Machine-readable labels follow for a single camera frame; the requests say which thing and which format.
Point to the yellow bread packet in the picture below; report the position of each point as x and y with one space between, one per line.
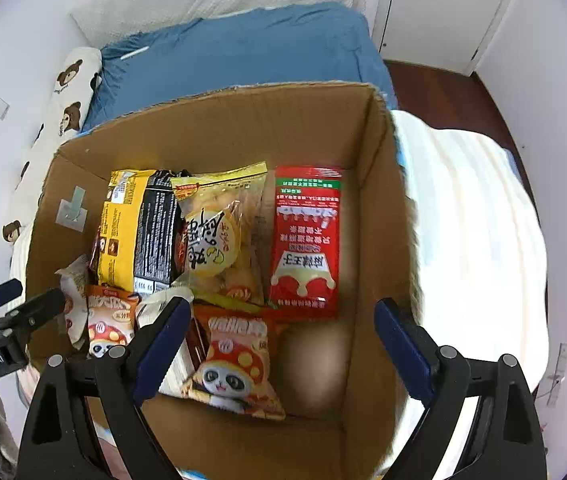
218 235

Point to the small orange panda packet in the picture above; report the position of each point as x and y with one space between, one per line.
110 320

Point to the white wall power strip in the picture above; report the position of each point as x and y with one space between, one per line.
557 370

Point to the large orange panda packet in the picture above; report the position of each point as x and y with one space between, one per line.
233 365

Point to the white packet with brown band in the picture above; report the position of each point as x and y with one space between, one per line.
176 375

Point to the blue bed sheet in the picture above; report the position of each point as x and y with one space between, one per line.
243 55

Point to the yellow and black snack packet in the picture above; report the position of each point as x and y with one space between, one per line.
133 230

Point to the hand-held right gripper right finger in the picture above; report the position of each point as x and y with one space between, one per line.
406 350

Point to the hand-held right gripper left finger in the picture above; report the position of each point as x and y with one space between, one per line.
161 355

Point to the white door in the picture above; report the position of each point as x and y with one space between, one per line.
443 5

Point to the cat printed blanket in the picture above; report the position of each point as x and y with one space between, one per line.
473 260

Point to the cardboard box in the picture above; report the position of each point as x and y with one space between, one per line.
313 130

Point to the white wall socket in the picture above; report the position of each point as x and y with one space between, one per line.
0 108

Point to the long red packet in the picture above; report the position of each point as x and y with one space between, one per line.
306 245

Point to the bear print long pillow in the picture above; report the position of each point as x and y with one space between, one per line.
48 150

